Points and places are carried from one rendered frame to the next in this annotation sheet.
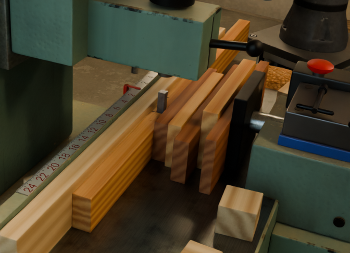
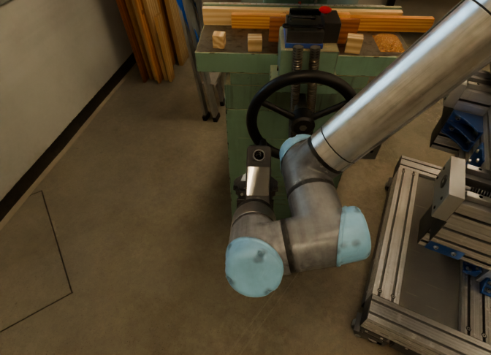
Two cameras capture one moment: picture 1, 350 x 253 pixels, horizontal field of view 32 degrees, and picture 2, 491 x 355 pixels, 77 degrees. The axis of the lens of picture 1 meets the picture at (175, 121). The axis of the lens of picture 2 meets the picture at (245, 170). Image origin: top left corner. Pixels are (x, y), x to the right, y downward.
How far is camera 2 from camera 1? 0.91 m
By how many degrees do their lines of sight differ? 60
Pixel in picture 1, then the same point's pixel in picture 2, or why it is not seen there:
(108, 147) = (257, 9)
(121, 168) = (253, 17)
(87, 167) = (242, 9)
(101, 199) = (238, 20)
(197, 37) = not seen: outside the picture
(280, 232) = (272, 66)
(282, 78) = (384, 41)
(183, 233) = (242, 40)
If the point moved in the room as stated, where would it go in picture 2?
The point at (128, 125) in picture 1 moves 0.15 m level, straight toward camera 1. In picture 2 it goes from (274, 9) to (226, 16)
